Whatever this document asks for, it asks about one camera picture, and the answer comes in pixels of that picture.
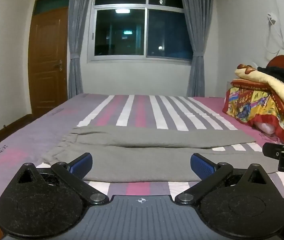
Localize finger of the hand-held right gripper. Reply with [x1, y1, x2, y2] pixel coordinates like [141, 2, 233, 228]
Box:
[262, 142, 284, 159]

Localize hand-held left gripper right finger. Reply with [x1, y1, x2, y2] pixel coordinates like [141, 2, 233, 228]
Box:
[174, 153, 270, 206]

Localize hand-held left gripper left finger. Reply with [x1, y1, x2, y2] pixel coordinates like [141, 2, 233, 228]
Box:
[15, 152, 110, 206]

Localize grey pants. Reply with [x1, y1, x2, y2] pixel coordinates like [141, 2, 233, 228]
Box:
[42, 126, 283, 183]

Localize colourful patterned quilt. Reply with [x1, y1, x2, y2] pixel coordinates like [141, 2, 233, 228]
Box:
[222, 78, 284, 148]

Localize bed with striped sheet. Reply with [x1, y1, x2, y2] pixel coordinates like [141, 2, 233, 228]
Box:
[0, 93, 284, 224]

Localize cream bear-print pillow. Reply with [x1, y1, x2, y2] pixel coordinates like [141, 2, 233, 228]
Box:
[234, 64, 284, 112]

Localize brown wooden door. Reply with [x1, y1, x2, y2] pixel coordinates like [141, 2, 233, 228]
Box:
[28, 0, 71, 118]

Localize grey curtain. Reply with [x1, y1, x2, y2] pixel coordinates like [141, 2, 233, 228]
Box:
[177, 0, 213, 97]
[67, 0, 94, 99]

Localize sliding glass window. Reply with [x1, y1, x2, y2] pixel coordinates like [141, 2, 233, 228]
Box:
[87, 0, 194, 63]

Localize white wall plug with cable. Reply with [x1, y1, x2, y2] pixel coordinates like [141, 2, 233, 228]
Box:
[264, 12, 284, 54]

